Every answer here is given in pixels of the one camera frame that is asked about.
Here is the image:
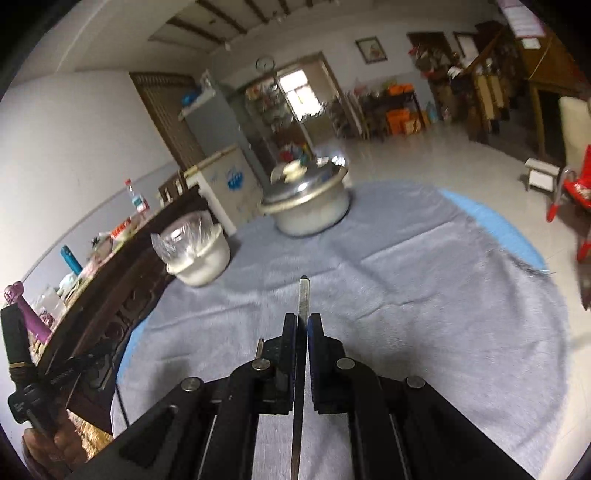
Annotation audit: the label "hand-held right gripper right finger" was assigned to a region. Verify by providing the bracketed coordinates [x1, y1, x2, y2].
[307, 313, 539, 480]

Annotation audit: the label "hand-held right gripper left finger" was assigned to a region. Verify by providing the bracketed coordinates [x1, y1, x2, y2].
[76, 313, 298, 480]

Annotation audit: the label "person's left hand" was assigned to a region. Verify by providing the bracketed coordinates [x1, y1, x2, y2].
[22, 422, 88, 478]

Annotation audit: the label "purple water bottle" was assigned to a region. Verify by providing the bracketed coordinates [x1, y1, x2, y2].
[4, 281, 51, 344]

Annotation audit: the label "clear plastic container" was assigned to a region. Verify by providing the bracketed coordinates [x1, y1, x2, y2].
[39, 286, 65, 319]

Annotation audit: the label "teal water bottle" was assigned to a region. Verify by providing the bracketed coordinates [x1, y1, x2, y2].
[60, 246, 84, 274]

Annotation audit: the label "grey tablecloth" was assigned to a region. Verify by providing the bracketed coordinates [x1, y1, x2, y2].
[111, 180, 571, 480]

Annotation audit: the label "carved wooden sideboard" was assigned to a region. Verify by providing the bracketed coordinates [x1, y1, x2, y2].
[28, 189, 218, 435]

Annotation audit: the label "golden patterned bag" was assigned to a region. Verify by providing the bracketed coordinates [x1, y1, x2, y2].
[69, 408, 114, 457]

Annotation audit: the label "clear plastic bag of bowls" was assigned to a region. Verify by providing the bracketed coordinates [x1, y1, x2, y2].
[151, 211, 222, 268]

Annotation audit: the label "aluminium pot lid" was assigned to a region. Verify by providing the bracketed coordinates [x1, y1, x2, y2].
[259, 156, 350, 213]

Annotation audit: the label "red capped plastic bottle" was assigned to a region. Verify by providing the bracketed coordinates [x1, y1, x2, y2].
[124, 179, 145, 214]

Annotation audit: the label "white chest freezer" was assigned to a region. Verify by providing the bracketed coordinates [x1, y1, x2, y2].
[185, 144, 264, 234]

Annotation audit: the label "wooden chair back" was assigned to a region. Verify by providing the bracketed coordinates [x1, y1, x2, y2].
[158, 171, 188, 206]

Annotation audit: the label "light blue table cover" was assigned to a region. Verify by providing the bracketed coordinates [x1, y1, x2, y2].
[113, 188, 552, 384]

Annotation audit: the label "glass shelving unit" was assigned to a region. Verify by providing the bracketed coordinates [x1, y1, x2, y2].
[245, 78, 301, 158]

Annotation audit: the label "grey refrigerator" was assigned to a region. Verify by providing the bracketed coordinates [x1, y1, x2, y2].
[179, 88, 264, 171]

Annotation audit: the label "orange cardboard boxes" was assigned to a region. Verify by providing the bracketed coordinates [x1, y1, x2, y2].
[387, 108, 423, 136]

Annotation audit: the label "dark wooden side table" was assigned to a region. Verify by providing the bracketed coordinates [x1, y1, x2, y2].
[355, 88, 423, 139]

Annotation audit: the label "wooden door panel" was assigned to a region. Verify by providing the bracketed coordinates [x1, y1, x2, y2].
[129, 72, 206, 171]

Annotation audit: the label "white step stool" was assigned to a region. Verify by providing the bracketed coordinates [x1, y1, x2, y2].
[524, 158, 561, 192]

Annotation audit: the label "red child chair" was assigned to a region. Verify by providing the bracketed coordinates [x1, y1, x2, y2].
[547, 145, 591, 264]

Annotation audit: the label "wooden staircase railing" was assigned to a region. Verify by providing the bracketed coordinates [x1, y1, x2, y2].
[443, 28, 513, 139]

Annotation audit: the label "beige sofa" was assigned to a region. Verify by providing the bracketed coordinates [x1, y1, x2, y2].
[558, 96, 591, 171]

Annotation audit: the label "wooden pillar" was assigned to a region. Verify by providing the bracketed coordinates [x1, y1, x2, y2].
[512, 0, 591, 158]

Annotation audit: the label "black cable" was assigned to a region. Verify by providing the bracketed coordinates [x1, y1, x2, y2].
[112, 381, 131, 426]

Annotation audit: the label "framed wall picture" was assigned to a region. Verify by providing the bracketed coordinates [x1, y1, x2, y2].
[355, 37, 387, 64]

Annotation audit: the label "pink wall calendar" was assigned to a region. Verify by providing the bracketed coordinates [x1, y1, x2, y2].
[501, 0, 548, 38]

